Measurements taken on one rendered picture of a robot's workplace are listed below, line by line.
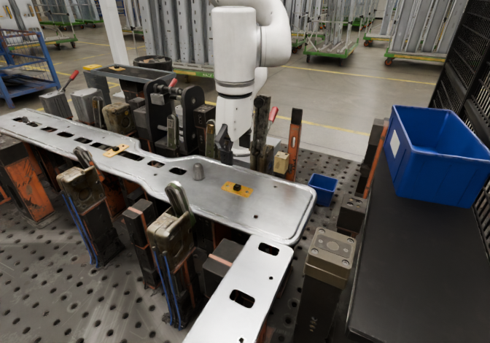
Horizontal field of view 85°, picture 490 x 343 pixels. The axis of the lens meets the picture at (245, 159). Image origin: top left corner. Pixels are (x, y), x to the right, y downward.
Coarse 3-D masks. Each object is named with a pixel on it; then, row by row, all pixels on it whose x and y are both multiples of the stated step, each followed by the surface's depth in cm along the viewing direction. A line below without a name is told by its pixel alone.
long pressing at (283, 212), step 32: (0, 128) 107; (32, 128) 106; (64, 128) 106; (96, 128) 105; (96, 160) 86; (128, 160) 86; (160, 160) 86; (192, 160) 86; (160, 192) 72; (192, 192) 72; (224, 192) 72; (256, 192) 72; (288, 192) 72; (224, 224) 64; (256, 224) 62; (288, 224) 62
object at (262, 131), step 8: (264, 96) 74; (256, 104) 72; (264, 104) 75; (256, 112) 76; (264, 112) 75; (256, 120) 77; (264, 120) 76; (256, 128) 78; (264, 128) 77; (256, 136) 79; (264, 136) 78; (256, 144) 81; (264, 144) 79
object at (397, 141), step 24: (408, 120) 85; (432, 120) 83; (456, 120) 75; (384, 144) 86; (408, 144) 63; (432, 144) 86; (456, 144) 73; (480, 144) 63; (408, 168) 62; (432, 168) 60; (456, 168) 59; (480, 168) 57; (408, 192) 65; (432, 192) 63; (456, 192) 61
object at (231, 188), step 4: (224, 184) 75; (228, 184) 75; (232, 184) 75; (236, 184) 73; (224, 188) 73; (228, 188) 73; (232, 188) 73; (236, 188) 72; (240, 188) 73; (244, 188) 73; (248, 188) 73; (232, 192) 72; (236, 192) 72; (240, 192) 72; (244, 192) 72; (244, 196) 71; (248, 196) 70
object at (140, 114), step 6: (144, 108) 103; (138, 114) 101; (144, 114) 100; (138, 120) 103; (144, 120) 101; (138, 126) 105; (144, 126) 103; (144, 132) 104; (144, 138) 106; (144, 144) 110; (150, 144) 108; (144, 150) 112; (150, 150) 110; (150, 162) 113; (156, 162) 113
